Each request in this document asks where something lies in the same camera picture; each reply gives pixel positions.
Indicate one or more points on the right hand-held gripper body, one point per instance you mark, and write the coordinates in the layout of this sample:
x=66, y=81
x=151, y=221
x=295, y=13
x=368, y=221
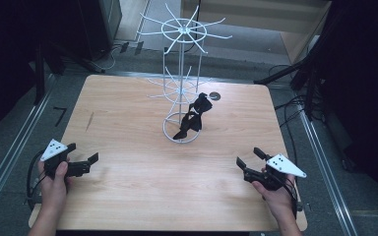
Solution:
x=272, y=175

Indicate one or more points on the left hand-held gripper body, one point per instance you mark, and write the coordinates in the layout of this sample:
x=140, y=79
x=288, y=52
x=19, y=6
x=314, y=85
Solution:
x=57, y=160

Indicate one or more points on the black bow tie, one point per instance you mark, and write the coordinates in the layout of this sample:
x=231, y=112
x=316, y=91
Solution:
x=190, y=124
x=202, y=103

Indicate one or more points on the person's right hand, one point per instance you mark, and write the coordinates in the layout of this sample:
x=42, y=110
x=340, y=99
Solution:
x=277, y=203

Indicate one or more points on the person's left hand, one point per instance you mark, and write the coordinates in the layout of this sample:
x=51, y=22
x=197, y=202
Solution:
x=54, y=193

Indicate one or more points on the dark round table cap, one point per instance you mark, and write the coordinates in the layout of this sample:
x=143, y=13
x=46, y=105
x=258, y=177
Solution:
x=216, y=95

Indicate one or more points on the black metal stand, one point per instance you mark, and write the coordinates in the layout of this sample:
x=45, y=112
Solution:
x=39, y=75

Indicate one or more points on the black slanted stand bar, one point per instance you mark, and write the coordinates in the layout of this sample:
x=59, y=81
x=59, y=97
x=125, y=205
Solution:
x=282, y=72

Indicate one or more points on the dark cabinet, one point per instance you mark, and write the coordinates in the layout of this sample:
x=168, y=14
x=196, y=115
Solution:
x=100, y=26

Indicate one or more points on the light wooden furniture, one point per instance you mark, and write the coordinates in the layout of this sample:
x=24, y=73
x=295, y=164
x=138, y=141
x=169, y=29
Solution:
x=295, y=19

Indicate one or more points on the aluminium floor rail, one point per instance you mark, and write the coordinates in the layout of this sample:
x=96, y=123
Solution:
x=328, y=177
x=16, y=147

